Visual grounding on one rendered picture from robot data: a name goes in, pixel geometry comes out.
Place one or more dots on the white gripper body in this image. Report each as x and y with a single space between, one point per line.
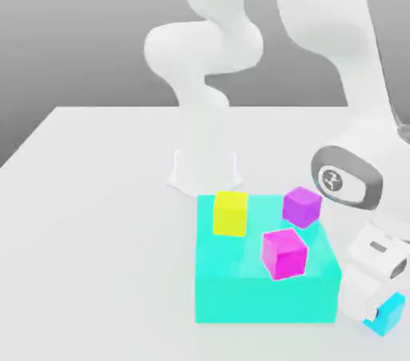
354 293

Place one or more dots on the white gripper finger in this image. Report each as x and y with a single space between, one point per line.
380 298

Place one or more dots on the small blue cube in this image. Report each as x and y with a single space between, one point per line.
389 316

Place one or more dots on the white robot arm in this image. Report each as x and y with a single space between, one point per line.
323 15

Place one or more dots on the small magenta cube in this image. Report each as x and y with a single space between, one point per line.
283 255

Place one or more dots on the small purple cube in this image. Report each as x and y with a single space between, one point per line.
301 207

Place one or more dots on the small yellow cube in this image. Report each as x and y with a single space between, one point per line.
230 215

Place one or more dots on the large turquoise box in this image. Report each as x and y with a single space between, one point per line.
266 300

